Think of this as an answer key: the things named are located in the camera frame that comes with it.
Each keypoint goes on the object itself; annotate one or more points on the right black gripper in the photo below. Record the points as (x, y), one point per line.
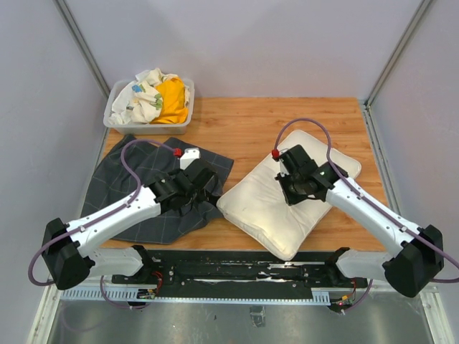
(291, 200)

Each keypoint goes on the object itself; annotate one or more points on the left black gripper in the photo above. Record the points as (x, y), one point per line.
(201, 197)

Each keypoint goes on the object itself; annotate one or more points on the cream white pillow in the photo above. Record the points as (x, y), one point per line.
(257, 206)

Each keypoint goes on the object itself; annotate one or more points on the dark grey checked pillowcase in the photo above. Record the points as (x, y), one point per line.
(111, 182)

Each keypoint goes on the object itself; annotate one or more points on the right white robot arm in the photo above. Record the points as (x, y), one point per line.
(412, 255)

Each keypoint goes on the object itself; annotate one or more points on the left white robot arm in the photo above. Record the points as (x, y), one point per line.
(72, 251)

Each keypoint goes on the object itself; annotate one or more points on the yellow cloth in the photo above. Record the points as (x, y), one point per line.
(174, 111)

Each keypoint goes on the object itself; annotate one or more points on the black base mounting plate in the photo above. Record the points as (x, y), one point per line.
(240, 275)

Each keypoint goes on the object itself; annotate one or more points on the white patterned cloth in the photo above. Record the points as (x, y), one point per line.
(139, 102)

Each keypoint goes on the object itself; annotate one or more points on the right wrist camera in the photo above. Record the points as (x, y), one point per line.
(280, 155)

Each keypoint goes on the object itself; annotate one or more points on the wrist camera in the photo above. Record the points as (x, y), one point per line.
(189, 155)
(280, 155)

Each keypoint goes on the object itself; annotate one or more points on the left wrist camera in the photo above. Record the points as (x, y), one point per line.
(189, 155)

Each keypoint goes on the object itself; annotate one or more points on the grey slotted cable duct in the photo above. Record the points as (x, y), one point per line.
(132, 294)

